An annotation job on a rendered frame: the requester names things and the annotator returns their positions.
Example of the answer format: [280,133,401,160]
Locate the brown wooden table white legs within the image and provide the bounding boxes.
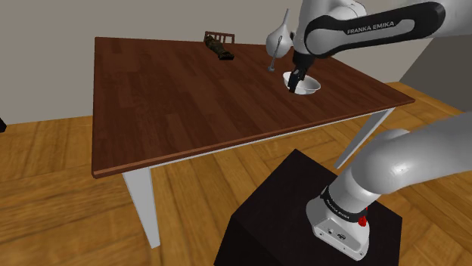
[91,36,416,250]

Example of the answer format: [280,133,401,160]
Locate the silver metal whisk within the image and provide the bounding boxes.
[267,36,284,73]

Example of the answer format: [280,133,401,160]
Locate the black robot stand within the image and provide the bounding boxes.
[213,148,404,266]

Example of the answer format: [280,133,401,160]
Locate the dark camouflage wrapped bundle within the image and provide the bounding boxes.
[204,35,236,61]

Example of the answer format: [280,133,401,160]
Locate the white bowl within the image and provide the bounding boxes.
[282,71,322,96]

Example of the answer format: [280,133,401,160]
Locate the brown wooden chair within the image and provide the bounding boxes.
[203,30,236,45]

